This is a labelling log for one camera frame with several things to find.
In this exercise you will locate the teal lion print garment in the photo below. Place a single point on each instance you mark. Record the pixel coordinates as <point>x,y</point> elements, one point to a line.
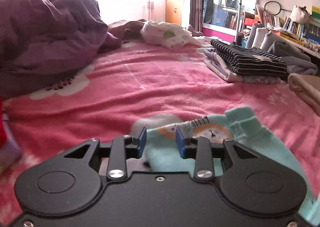
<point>239,124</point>

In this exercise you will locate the purple duvet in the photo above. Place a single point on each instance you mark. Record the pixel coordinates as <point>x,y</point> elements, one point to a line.
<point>44,42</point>

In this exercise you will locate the dark maroon garment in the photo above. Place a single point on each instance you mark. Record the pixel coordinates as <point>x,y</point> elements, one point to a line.
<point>126,30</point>

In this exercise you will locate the beige folded garment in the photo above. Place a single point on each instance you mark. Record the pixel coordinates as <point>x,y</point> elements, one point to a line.
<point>306,87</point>

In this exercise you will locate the red item beside bed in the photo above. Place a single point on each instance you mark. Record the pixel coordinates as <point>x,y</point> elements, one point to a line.
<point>3,134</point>

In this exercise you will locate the pink floral bed blanket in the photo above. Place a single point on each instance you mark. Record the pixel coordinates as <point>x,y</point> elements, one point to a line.
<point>137,81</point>

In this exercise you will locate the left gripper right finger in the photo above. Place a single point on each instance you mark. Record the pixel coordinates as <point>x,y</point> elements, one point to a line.
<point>198,148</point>

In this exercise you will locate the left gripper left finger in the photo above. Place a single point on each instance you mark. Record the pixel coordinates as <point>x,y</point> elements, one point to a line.
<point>123,148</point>

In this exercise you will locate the white patterned baby garment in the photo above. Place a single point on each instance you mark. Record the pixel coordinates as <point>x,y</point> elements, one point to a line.
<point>168,35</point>

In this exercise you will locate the cluttered bookshelf desk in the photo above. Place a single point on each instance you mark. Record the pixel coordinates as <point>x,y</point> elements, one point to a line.
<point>300,28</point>

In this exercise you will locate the grey folded garment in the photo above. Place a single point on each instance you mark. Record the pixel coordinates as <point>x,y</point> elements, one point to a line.
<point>296,62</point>

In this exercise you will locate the black striped folded garment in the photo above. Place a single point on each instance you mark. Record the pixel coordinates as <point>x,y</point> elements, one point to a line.
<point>249,61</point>

